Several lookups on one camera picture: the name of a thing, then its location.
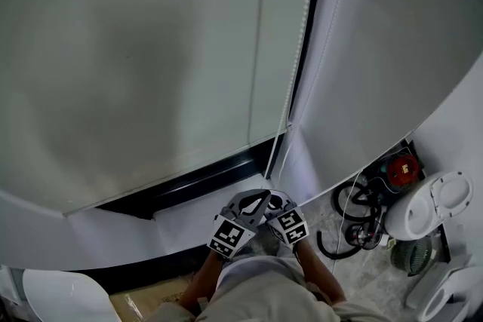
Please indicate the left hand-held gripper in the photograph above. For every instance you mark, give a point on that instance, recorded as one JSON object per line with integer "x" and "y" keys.
{"x": 226, "y": 235}

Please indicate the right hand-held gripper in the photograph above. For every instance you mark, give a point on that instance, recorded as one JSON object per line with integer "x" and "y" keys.
{"x": 290, "y": 226}

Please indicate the white roller blind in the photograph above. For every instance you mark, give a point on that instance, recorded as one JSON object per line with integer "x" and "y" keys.
{"x": 132, "y": 49}

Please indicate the person's left forearm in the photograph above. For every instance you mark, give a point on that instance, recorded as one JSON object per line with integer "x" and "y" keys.
{"x": 202, "y": 283}

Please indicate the person's right forearm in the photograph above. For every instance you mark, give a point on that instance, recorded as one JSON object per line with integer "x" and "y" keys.
{"x": 320, "y": 271}

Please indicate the person's white shirt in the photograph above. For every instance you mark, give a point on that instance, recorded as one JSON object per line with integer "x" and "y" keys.
{"x": 264, "y": 294}

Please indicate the white toilet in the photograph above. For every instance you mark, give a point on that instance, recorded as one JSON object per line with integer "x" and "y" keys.
{"x": 64, "y": 298}
{"x": 407, "y": 216}
{"x": 441, "y": 294}

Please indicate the red machine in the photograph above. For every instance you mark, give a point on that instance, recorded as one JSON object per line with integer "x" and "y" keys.
{"x": 402, "y": 167}

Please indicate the cardboard box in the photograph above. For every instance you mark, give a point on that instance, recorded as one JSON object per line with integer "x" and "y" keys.
{"x": 151, "y": 298}

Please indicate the gray round fan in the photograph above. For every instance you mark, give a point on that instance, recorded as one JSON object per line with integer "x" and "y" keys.
{"x": 411, "y": 256}

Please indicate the black window frame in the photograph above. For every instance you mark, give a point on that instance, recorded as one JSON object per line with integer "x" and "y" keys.
{"x": 211, "y": 177}

